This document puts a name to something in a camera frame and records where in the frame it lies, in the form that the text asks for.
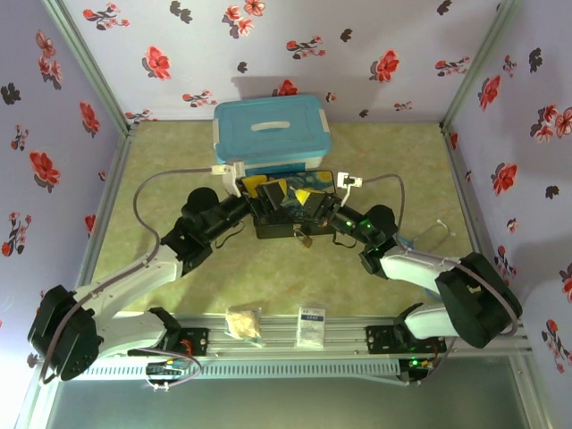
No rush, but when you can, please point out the silver metal handle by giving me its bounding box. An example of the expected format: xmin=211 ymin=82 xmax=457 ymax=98
xmin=292 ymin=225 xmax=315 ymax=249

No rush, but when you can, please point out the blue lidded plastic storage box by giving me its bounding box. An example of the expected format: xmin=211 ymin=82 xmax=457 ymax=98
xmin=212 ymin=92 xmax=334 ymax=177

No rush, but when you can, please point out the clear plastic packet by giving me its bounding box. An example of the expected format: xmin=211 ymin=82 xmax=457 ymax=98
xmin=399 ymin=217 xmax=458 ymax=252

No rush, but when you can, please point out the white blue paper packet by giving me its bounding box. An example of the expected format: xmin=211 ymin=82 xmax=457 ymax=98
xmin=296 ymin=305 xmax=326 ymax=349

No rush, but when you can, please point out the clear bag with beige contents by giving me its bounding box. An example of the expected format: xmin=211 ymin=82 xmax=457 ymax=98
xmin=224 ymin=305 xmax=265 ymax=349

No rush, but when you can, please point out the small green circuit board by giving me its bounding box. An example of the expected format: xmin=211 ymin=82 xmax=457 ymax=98
xmin=146 ymin=360 xmax=185 ymax=391

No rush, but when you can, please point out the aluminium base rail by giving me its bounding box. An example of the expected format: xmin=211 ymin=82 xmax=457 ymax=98
xmin=178 ymin=314 xmax=374 ymax=359

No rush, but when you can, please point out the white slotted cable duct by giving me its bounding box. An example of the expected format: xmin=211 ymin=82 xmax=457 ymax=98
xmin=88 ymin=359 xmax=400 ymax=377

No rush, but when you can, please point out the aluminium frame post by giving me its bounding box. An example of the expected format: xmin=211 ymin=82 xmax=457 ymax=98
xmin=40 ymin=0 xmax=140 ymax=135
xmin=440 ymin=0 xmax=516 ymax=134

